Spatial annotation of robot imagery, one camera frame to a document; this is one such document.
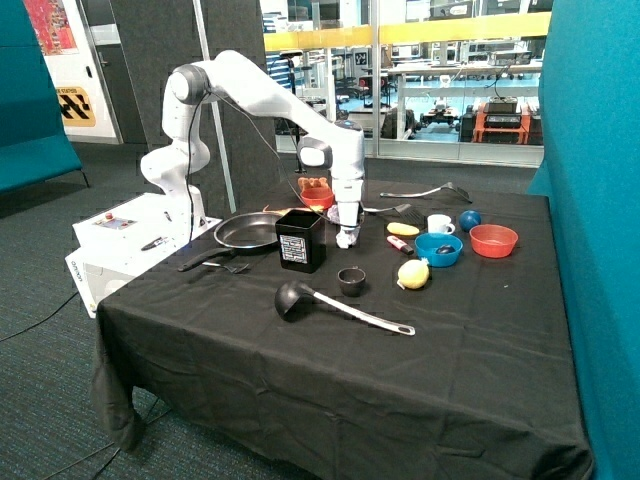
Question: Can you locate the red plastic bowl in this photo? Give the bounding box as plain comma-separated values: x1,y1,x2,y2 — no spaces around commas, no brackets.
469,224,519,259

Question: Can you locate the small black cup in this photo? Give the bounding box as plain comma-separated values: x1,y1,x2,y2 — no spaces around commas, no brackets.
337,267,366,297

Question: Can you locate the dark object in blue bowl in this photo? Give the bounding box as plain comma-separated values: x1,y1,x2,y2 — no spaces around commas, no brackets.
436,244,456,255

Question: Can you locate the black tablecloth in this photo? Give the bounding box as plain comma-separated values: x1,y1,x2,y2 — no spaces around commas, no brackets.
91,192,595,479

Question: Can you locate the white mug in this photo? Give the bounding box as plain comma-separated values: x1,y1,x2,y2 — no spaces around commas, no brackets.
427,214,456,234

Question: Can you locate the black slotted spatula near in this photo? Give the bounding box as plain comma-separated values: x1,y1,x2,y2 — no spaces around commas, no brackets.
363,204,426,229

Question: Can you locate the red white marker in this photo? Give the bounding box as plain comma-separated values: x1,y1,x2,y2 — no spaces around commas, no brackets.
386,235,414,255

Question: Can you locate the yellow lemon toy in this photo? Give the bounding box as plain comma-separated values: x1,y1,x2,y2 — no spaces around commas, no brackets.
396,259,430,290

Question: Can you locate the blue plastic bowl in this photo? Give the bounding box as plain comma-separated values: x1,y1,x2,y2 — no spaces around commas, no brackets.
415,233,463,268

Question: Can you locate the red bowl with toys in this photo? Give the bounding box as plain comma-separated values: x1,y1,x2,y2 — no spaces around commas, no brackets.
300,187,334,210

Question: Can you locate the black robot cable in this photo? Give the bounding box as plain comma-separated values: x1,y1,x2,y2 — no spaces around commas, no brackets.
184,89,341,246

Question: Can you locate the black frying pan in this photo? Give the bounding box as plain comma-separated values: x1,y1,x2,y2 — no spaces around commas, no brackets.
178,212,282,272

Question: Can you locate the blue ball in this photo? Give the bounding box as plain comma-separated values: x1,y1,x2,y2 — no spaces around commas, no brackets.
458,210,482,232

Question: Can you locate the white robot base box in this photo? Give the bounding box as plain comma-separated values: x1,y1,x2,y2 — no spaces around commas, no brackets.
66,193,220,318

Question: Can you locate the yellow potato toy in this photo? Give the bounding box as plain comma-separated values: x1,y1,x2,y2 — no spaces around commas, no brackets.
386,222,420,236

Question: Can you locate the white paper ball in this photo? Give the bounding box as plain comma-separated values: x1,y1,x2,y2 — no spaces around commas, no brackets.
335,226,361,249

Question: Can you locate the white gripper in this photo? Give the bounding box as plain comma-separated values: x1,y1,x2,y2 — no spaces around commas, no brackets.
332,178,364,226

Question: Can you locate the brown teddy toy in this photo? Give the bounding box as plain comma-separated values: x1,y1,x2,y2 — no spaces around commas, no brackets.
297,177,329,192

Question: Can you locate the black fork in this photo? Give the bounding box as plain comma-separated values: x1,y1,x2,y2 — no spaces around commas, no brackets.
202,261,249,274

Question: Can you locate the black spatula far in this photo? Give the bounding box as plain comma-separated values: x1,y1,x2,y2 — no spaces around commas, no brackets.
379,182,472,203

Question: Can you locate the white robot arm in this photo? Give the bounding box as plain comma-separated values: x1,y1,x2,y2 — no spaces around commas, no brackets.
141,50,364,232

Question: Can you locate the black ladle steel handle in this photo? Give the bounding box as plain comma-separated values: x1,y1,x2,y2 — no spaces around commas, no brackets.
274,280,416,336

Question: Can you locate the yellow brown toy lizard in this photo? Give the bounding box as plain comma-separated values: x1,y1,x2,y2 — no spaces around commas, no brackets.
262,205,307,216

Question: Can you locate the black square bin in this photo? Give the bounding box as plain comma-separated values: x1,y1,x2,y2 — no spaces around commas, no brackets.
276,210,326,274

